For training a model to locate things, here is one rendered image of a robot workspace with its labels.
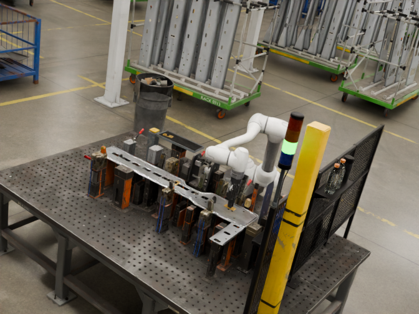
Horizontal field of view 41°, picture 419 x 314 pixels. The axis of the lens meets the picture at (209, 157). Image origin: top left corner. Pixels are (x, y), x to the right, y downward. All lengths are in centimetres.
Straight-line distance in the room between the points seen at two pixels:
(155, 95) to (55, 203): 296
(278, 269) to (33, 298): 206
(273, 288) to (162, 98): 409
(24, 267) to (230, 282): 183
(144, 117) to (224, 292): 381
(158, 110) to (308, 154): 433
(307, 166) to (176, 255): 136
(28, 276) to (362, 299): 282
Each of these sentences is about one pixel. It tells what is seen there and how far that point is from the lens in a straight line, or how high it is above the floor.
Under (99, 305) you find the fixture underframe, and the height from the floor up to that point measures 21.
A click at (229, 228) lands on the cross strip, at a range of 376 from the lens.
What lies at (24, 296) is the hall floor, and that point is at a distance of 461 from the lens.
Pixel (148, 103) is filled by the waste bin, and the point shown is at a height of 48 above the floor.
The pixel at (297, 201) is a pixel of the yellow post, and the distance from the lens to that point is 306.
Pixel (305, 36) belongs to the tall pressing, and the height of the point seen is 60.
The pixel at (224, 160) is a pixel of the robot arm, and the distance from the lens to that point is 376.
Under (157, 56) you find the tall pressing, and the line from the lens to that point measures 908.
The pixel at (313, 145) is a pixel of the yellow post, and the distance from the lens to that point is 292.
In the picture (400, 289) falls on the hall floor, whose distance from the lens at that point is 560.
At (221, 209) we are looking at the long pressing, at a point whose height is 100.
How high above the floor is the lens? 299
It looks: 25 degrees down
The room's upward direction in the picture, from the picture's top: 11 degrees clockwise
